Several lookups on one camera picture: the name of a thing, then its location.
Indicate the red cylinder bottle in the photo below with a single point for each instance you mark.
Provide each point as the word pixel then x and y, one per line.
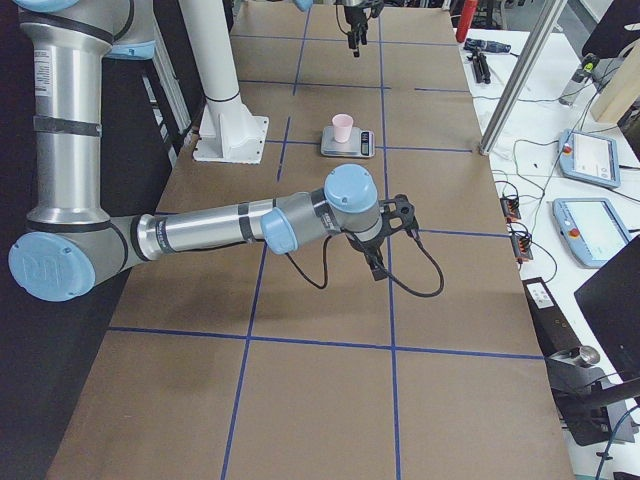
pixel 465 20

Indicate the black monitor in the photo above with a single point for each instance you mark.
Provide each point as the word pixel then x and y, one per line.
pixel 609 302

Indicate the black box with label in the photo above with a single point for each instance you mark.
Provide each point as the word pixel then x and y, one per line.
pixel 553 330

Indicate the black folded tripod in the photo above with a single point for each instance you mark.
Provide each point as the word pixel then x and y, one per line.
pixel 480 67

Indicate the pink paper cup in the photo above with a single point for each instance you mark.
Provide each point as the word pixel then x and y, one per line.
pixel 342 124

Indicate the silver digital kitchen scale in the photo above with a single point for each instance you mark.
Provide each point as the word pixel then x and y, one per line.
pixel 361 144

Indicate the near blue teach pendant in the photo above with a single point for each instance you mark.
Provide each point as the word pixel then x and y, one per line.
pixel 591 228

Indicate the blue folded umbrella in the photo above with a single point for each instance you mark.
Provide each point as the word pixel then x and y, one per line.
pixel 489 46

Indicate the blue teach pendant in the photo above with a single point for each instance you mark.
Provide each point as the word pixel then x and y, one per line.
pixel 591 228
pixel 589 157

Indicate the orange terminal block near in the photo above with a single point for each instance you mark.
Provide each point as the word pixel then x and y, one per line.
pixel 521 242

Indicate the orange terminal block far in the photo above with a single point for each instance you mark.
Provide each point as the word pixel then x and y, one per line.
pixel 509 201

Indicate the far blue teach pendant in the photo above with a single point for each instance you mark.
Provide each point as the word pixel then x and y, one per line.
pixel 589 157

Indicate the wooden board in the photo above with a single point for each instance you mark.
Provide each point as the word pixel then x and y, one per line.
pixel 621 92

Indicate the aluminium frame post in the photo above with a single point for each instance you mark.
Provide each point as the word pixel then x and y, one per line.
pixel 526 61

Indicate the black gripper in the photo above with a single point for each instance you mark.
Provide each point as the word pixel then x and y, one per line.
pixel 355 13
pixel 366 243

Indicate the orange terminal block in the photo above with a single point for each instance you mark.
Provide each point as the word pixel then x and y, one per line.
pixel 521 242
pixel 509 201

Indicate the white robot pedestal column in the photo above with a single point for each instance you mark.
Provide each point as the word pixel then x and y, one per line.
pixel 228 131

